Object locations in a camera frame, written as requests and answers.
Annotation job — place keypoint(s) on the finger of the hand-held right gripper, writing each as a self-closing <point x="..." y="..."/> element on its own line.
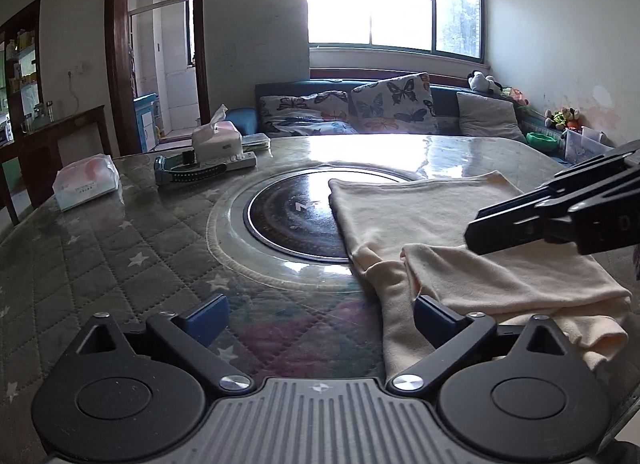
<point x="505" y="231"/>
<point x="590" y="169"/>

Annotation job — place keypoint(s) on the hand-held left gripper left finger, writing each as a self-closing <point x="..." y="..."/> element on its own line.
<point x="207" y="318"/>

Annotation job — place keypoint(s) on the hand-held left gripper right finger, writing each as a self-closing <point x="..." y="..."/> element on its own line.
<point x="433" y="320"/>

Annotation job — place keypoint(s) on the cream cloth garment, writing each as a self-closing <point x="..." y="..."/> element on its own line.
<point x="440" y="204"/>

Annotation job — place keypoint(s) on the clear plastic storage box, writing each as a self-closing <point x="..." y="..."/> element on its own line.
<point x="582" y="146"/>

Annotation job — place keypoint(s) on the green bowl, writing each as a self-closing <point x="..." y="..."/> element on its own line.
<point x="542" y="140"/>

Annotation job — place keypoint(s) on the small plush toys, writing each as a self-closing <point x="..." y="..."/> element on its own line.
<point x="562" y="118"/>

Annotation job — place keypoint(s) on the grey pillow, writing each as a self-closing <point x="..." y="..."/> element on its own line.
<point x="487" y="116"/>

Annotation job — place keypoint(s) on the round black induction cooktop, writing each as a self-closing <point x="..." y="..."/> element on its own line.
<point x="290" y="214"/>

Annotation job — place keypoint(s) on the panda plush toy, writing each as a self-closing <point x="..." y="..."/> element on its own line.
<point x="482" y="81"/>

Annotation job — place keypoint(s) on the dark blue sofa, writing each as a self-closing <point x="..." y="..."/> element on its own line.
<point x="450" y="104"/>

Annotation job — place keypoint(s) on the white power strip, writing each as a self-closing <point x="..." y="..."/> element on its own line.
<point x="235" y="161"/>

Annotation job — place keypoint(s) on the square butterfly print pillow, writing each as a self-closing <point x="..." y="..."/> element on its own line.
<point x="392" y="101"/>

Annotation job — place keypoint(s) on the white pink tissue box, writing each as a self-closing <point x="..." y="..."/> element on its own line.
<point x="216" y="141"/>

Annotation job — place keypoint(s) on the soft pink tissue pack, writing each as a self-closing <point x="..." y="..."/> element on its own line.
<point x="87" y="184"/>

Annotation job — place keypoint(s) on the blue white small cabinet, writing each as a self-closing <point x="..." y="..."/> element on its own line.
<point x="146" y="121"/>

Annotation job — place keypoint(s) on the long butterfly print pillow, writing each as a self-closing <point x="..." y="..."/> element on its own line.
<point x="305" y="106"/>

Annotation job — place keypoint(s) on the large window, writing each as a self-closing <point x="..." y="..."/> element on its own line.
<point x="390" y="9"/>

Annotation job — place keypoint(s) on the wooden shelf cabinet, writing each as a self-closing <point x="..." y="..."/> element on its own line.
<point x="20" y="69"/>

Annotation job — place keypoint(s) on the dark wooden door frame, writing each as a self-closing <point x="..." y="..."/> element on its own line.
<point x="116" y="69"/>

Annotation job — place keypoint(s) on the white wall socket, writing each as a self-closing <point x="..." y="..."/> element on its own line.
<point x="75" y="69"/>

